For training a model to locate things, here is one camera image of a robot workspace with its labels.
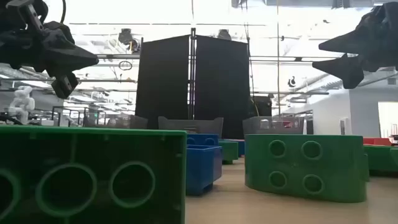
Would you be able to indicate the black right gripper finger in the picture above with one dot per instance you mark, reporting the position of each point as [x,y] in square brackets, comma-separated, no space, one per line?
[345,70]
[351,43]

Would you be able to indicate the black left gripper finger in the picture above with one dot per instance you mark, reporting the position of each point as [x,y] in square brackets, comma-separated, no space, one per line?
[71,60]
[64,85]

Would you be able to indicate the long green toy brick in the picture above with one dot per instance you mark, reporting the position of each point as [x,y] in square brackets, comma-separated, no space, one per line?
[93,146]

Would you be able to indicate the small green toy brick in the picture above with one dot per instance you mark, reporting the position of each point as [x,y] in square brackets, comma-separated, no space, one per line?
[228,151]

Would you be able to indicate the small blue toy brick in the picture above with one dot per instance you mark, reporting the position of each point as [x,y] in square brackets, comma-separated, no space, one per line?
[203,168]
[202,139]

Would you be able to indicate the black metal rack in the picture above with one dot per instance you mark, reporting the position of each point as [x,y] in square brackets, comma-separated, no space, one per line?
[79,108]

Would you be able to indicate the white humanoid robot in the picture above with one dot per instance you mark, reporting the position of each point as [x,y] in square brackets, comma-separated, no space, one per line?
[21,104]

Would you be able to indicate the black hanging hook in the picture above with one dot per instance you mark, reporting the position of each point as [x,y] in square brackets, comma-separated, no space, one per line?
[291,82]

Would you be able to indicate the thin hanging pole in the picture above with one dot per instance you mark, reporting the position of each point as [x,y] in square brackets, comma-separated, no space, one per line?
[278,62]

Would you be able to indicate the grey plastic bin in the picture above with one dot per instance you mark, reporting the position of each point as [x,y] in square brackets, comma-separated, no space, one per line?
[273,124]
[189,124]
[136,122]

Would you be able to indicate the black equipment box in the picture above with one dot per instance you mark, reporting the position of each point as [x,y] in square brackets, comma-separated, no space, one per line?
[261,107]

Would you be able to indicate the black folding partition screen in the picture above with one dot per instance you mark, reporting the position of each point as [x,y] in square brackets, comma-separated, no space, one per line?
[161,87]

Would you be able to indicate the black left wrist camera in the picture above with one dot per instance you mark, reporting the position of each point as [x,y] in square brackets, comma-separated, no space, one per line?
[37,9]

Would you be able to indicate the white wall dispenser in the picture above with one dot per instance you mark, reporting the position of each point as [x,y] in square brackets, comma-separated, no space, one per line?
[345,126]

